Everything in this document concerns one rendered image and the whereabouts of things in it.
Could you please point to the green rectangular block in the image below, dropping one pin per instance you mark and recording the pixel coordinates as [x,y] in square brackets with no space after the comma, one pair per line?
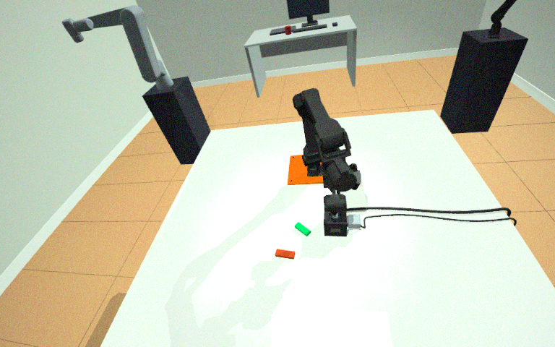
[302,229]

